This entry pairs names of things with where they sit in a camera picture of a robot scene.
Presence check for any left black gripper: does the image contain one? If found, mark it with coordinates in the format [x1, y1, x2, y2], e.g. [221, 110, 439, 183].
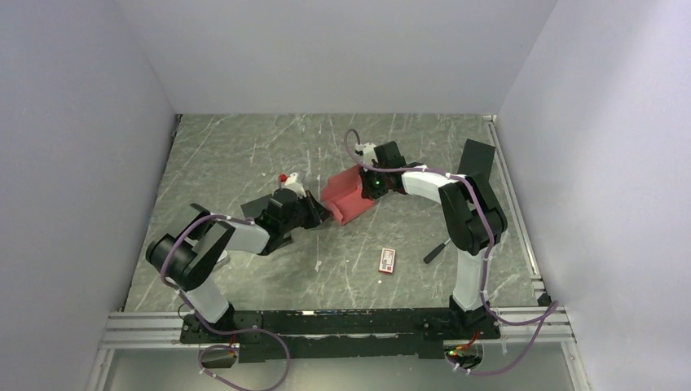
[281, 190, 334, 234]

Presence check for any red cardboard paper box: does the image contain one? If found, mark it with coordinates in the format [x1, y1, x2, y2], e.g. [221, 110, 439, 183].
[321, 165, 375, 225]

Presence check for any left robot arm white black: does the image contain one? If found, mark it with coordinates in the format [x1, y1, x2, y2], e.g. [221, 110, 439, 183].
[145, 189, 332, 342]

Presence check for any black box near left arm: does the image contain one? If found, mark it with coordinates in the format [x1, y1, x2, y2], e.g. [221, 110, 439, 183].
[240, 196, 293, 249]

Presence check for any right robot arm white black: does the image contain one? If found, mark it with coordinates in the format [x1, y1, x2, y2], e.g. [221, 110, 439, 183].
[350, 139, 508, 338]

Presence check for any small red white box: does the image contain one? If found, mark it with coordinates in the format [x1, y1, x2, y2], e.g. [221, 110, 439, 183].
[378, 248, 396, 275]

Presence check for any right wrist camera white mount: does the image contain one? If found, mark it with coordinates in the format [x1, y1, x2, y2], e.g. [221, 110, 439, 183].
[355, 143, 378, 166]

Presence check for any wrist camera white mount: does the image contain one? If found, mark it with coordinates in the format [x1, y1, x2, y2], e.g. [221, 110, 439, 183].
[279, 172, 306, 198]
[355, 143, 378, 166]

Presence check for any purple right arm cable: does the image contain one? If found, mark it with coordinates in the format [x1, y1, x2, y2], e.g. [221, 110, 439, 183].
[344, 129, 561, 378]

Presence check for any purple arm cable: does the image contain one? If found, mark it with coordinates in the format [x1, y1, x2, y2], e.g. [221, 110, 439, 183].
[344, 129, 561, 378]
[159, 214, 292, 391]

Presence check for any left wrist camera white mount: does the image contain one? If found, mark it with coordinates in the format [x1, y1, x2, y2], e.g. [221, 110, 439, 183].
[279, 172, 306, 198]

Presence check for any black box near right wall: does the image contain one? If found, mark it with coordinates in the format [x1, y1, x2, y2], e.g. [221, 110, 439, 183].
[456, 138, 495, 179]

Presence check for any hammer with black handle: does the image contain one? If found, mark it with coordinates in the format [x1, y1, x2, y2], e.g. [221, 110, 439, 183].
[423, 238, 451, 264]

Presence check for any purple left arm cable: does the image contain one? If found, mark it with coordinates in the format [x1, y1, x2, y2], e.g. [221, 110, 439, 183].
[159, 214, 292, 391]

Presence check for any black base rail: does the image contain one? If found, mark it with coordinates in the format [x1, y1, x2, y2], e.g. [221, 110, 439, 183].
[180, 307, 501, 363]

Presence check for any aluminium frame rail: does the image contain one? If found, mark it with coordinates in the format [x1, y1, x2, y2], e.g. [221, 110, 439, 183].
[99, 312, 184, 349]

